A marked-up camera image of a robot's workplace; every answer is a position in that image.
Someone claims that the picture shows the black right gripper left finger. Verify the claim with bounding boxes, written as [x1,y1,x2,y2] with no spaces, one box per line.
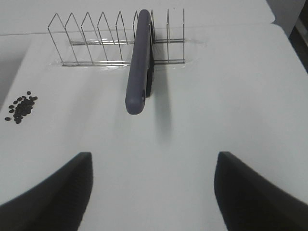
[0,152,93,231]

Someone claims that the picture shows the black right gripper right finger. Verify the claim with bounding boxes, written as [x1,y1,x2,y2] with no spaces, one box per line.
[214,152,308,231]

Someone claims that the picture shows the pile of coffee beans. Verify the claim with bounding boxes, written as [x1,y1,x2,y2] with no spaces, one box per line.
[3,90,38,124]

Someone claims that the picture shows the grey hand brush black bristles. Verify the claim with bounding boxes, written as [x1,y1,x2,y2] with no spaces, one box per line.
[125,9,154,115]

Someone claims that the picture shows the metal wire rack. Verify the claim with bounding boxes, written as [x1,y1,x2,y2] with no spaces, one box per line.
[48,10,186,66]

